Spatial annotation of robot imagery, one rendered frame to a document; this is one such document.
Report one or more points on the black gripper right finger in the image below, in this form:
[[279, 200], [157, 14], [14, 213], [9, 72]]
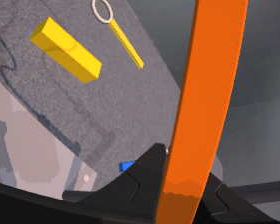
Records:
[[220, 205]]

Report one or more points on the yellow rectangular block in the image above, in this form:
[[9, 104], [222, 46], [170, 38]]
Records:
[[61, 47]]

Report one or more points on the white loop with blue handle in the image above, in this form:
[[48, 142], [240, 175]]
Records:
[[124, 166]]

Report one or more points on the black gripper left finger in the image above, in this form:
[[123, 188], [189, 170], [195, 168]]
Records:
[[131, 198]]

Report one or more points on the yellow handle with white loop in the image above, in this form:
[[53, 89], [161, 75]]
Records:
[[119, 34]]

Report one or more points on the orange curved bar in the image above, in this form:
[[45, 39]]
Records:
[[212, 59]]

